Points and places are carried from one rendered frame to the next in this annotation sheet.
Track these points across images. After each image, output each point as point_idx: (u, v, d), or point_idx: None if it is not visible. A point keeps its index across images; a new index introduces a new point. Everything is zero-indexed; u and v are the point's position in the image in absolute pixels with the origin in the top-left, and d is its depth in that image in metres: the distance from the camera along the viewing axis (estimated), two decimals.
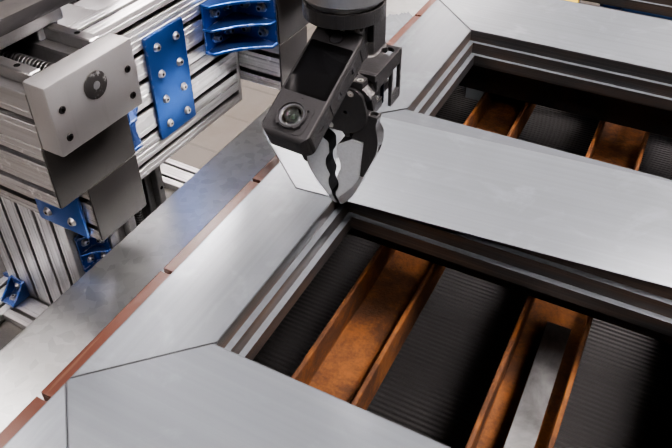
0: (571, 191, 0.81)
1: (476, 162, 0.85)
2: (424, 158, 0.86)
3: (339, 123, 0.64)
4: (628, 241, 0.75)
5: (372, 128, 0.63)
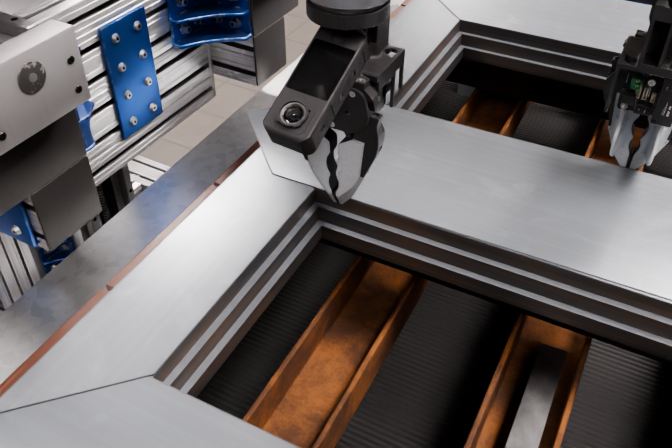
0: (576, 190, 0.73)
1: (473, 154, 0.78)
2: (416, 148, 0.79)
3: (340, 123, 0.64)
4: (635, 248, 0.66)
5: (373, 129, 0.63)
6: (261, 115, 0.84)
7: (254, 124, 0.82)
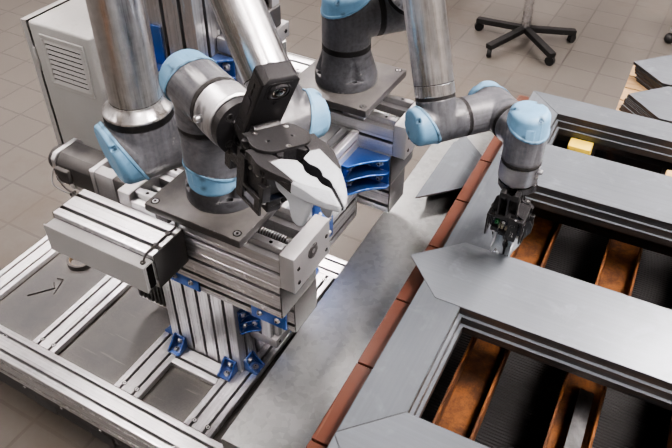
0: (599, 309, 1.37)
1: (542, 285, 1.42)
2: (510, 281, 1.43)
3: (293, 142, 0.77)
4: (629, 345, 1.30)
5: (316, 138, 0.79)
6: (419, 257, 1.48)
7: (417, 263, 1.47)
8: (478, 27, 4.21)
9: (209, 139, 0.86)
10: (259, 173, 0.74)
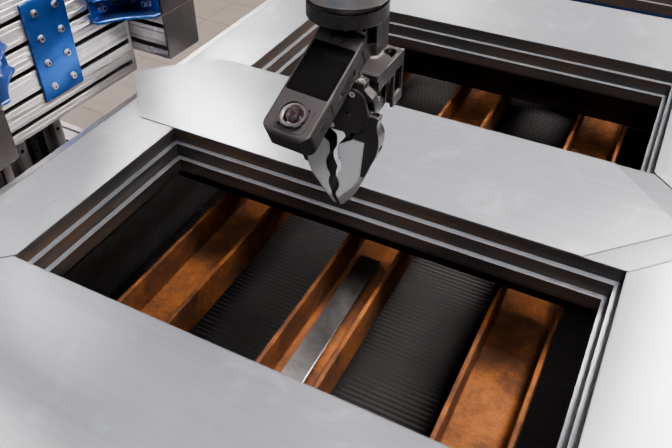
0: None
1: None
2: (264, 99, 0.96)
3: (340, 123, 0.64)
4: (413, 172, 0.84)
5: (373, 129, 0.63)
6: (144, 73, 1.01)
7: (136, 80, 1.00)
8: None
9: None
10: None
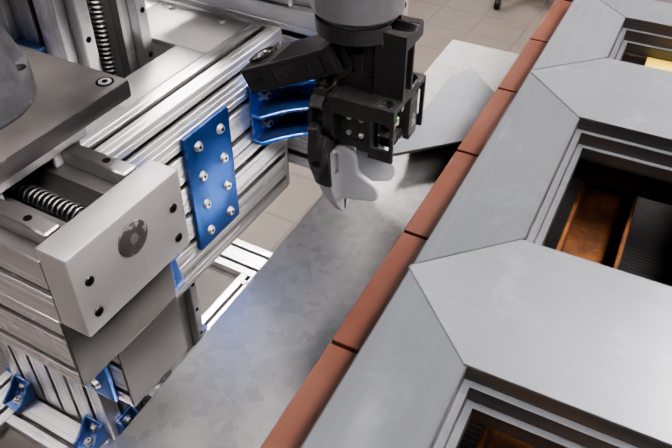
0: None
1: None
2: (626, 323, 0.65)
3: None
4: None
5: (309, 136, 0.62)
6: (427, 270, 0.71)
7: (422, 284, 0.69)
8: None
9: None
10: None
